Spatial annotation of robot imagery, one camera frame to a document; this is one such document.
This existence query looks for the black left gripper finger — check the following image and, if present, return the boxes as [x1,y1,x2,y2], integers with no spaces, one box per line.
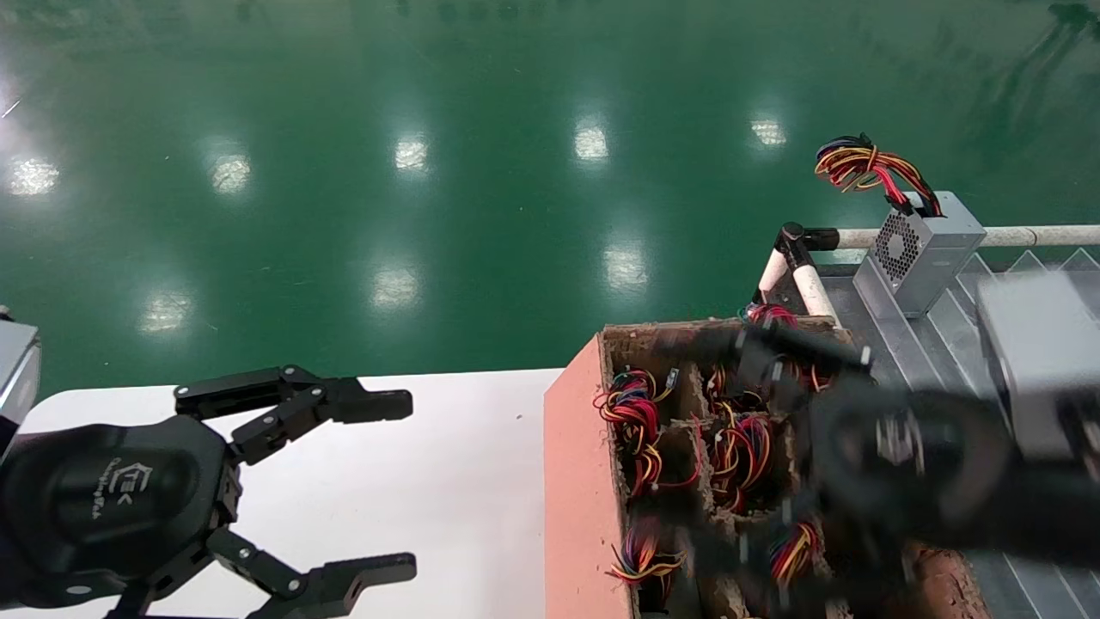
[174,365,414,466]
[210,527,419,619]

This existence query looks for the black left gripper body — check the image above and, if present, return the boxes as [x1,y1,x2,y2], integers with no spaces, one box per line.
[0,416,241,608]

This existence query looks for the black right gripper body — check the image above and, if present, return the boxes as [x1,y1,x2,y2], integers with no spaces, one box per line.
[794,386,1017,544]

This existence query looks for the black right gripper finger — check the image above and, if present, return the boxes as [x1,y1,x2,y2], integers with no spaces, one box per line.
[679,324,874,406]
[677,507,905,617]

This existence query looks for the grey power supply coloured wires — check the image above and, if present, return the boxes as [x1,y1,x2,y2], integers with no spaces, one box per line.
[769,520,822,587]
[703,365,744,405]
[630,440,701,501]
[593,368,664,433]
[706,414,777,510]
[743,303,796,329]
[815,133,987,321]
[608,516,688,594]

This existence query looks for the grey metal slide tray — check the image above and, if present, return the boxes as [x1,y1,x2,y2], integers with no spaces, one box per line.
[821,249,1100,619]

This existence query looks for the brown cardboard divider box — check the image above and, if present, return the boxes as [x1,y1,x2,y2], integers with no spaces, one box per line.
[543,316,991,619]

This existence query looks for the white pipe frame black joints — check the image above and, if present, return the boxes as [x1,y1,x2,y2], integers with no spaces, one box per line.
[755,222,1100,326]

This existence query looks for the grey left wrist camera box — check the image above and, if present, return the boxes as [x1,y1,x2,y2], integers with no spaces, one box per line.
[0,308,43,465]

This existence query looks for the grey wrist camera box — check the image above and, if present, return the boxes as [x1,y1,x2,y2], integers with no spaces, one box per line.
[0,308,43,465]
[975,271,1100,462]

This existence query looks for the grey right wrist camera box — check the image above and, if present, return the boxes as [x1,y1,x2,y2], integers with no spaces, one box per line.
[975,271,1100,462]

